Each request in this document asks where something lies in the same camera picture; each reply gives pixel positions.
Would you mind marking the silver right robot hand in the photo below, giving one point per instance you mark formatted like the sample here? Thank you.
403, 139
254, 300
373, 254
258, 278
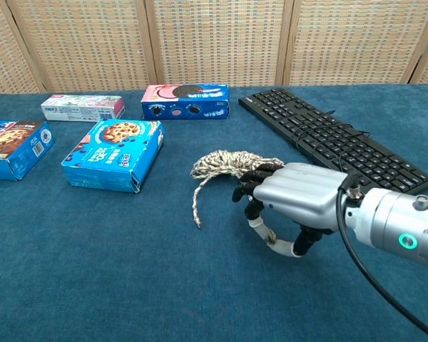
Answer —
299, 192

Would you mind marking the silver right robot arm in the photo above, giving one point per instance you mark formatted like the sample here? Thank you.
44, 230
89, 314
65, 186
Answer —
392, 221

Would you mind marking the black computer keyboard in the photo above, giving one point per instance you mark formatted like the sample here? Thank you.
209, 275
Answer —
271, 99

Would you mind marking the pink and blue Oreo box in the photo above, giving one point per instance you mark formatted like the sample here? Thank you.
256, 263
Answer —
185, 107

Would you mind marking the woven bamboo folding screen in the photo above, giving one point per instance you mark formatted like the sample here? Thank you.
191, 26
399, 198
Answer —
217, 42

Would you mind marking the blue chocolate chip cookie box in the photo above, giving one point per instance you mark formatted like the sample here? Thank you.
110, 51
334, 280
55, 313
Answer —
110, 156

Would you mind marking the blue table cloth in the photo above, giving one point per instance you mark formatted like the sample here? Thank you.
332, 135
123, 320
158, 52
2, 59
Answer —
92, 267

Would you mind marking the long white floral box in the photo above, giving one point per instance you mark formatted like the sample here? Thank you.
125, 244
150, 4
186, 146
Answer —
82, 108

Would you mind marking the blue and brown cookie box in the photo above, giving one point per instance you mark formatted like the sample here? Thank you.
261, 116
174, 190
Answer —
10, 149

